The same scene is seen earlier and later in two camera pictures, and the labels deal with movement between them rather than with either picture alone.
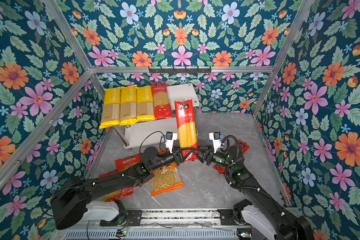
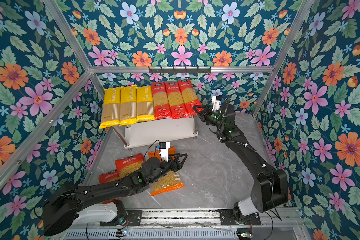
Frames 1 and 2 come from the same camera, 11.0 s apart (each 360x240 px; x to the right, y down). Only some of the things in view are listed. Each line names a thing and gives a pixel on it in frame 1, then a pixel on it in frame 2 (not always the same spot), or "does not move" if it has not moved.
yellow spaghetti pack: x=111 y=107 does not move
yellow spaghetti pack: x=128 y=105 does not move
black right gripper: x=209 y=157 to x=206 y=115
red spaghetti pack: x=186 y=125 to x=176 y=102
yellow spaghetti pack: x=145 y=107 does not move
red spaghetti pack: x=162 y=107 does not move
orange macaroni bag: x=166 y=179 does not move
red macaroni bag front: x=123 y=164 does not move
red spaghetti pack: x=224 y=170 to x=190 y=96
